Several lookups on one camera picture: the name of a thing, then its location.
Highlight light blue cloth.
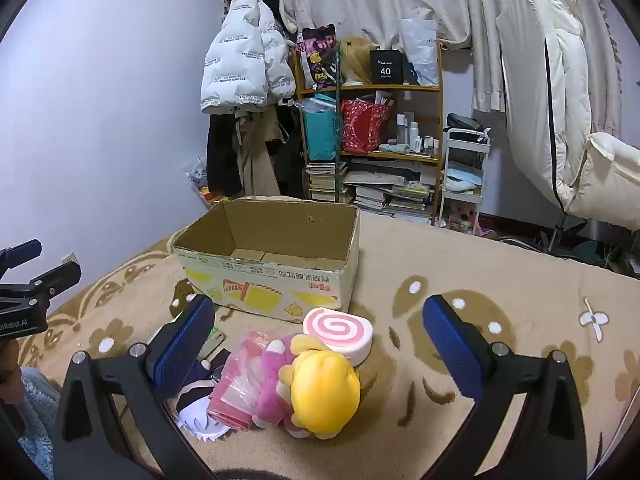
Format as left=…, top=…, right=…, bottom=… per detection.
left=445, top=167, right=484, bottom=194

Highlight beige patterned rug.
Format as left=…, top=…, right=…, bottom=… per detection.
left=15, top=200, right=640, bottom=480

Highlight white trolley cart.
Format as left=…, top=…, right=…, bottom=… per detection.
left=437, top=127, right=491, bottom=231

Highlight green thin pole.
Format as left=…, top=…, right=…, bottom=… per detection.
left=334, top=42, right=347, bottom=203

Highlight pink toys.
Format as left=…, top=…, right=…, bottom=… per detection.
left=447, top=209, right=482, bottom=234

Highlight black hanging garment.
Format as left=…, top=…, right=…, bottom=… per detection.
left=272, top=102, right=307, bottom=198

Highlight cream padded chair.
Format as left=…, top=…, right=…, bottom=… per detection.
left=495, top=0, right=640, bottom=256

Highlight clear plastic bag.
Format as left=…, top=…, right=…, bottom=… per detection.
left=292, top=95, right=337, bottom=114

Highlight clear bag of toys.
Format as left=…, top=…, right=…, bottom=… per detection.
left=184, top=157, right=227, bottom=207

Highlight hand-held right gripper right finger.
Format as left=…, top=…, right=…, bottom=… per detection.
left=421, top=294, right=588, bottom=480

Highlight teal bag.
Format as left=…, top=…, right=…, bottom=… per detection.
left=301, top=100, right=342, bottom=162

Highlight black box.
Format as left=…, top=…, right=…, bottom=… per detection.
left=370, top=49, right=405, bottom=85

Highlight pink swirl roll plush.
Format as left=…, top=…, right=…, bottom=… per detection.
left=302, top=307, right=375, bottom=366

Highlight pink plastic bag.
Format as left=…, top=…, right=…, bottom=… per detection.
left=206, top=331, right=273, bottom=432

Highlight beige trench coat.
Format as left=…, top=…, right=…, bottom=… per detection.
left=235, top=110, right=281, bottom=198

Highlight black bag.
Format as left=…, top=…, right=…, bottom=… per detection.
left=446, top=112, right=484, bottom=134

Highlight narrow stack of books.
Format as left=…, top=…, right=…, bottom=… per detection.
left=306, top=160, right=346, bottom=205

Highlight cartoon print bag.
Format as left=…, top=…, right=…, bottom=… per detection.
left=297, top=22, right=343, bottom=92

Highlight wide pile of books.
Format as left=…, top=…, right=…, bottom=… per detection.
left=345, top=157, right=438, bottom=223

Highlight white plastic bag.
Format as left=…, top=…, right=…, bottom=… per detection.
left=399, top=17, right=441, bottom=86

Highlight white puffer jacket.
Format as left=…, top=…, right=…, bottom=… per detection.
left=200, top=0, right=297, bottom=115

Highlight person's left hand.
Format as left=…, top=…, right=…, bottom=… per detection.
left=0, top=341, right=23, bottom=405

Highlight cardboard box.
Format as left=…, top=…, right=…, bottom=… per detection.
left=171, top=197, right=361, bottom=320

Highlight purple and white plush doll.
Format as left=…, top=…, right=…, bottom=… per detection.
left=175, top=352, right=236, bottom=441

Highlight group of cosmetic bottles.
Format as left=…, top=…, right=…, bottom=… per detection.
left=394, top=112, right=442, bottom=157

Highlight blond wig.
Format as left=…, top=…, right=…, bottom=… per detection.
left=339, top=36, right=378, bottom=86

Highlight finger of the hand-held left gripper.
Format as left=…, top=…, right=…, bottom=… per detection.
left=27, top=259, right=83, bottom=307
left=0, top=239, right=44, bottom=282

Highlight wooden shelf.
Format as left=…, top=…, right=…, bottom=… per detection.
left=294, top=42, right=445, bottom=226

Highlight yellow-haired pink plush doll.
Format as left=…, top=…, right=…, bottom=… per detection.
left=252, top=332, right=362, bottom=441

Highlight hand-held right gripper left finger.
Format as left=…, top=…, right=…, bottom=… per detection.
left=52, top=294, right=217, bottom=480

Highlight red gift bag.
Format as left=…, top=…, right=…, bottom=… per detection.
left=340, top=99, right=392, bottom=155

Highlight black hanging coat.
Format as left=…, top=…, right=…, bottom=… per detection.
left=206, top=107, right=246, bottom=196

